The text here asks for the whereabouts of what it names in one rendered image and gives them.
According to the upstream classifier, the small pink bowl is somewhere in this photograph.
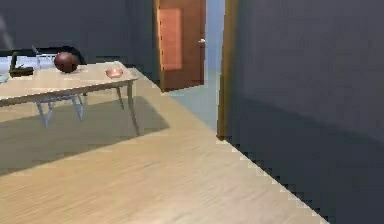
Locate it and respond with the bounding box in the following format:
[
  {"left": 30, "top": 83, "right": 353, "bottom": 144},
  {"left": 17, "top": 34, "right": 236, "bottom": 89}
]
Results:
[{"left": 105, "top": 67, "right": 124, "bottom": 80}]

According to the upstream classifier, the dark red ball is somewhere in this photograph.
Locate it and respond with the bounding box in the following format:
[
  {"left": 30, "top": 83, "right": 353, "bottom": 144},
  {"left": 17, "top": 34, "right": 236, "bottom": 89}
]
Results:
[{"left": 53, "top": 51, "right": 80, "bottom": 74}]

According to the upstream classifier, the black laptop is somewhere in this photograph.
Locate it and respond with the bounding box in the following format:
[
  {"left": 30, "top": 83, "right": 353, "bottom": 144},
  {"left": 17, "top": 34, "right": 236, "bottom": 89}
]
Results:
[{"left": 8, "top": 51, "right": 35, "bottom": 78}]

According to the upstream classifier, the pale blue chair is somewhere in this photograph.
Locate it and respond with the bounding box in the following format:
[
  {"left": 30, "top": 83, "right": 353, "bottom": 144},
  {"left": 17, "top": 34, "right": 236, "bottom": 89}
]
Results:
[{"left": 31, "top": 45, "right": 85, "bottom": 129}]

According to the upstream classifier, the brown wooden room door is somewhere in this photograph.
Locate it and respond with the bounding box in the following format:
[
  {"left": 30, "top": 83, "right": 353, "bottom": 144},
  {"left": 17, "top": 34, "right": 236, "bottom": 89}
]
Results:
[{"left": 153, "top": 0, "right": 207, "bottom": 93}]

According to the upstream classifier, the pale wooden table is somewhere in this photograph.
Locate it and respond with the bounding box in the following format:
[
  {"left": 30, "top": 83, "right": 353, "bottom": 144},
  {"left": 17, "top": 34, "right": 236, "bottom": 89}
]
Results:
[{"left": 0, "top": 60, "right": 142, "bottom": 136}]

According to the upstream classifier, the brown wooden door frame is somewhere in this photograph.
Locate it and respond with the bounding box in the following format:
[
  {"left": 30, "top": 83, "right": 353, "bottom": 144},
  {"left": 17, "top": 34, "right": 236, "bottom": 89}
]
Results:
[{"left": 216, "top": 0, "right": 240, "bottom": 141}]

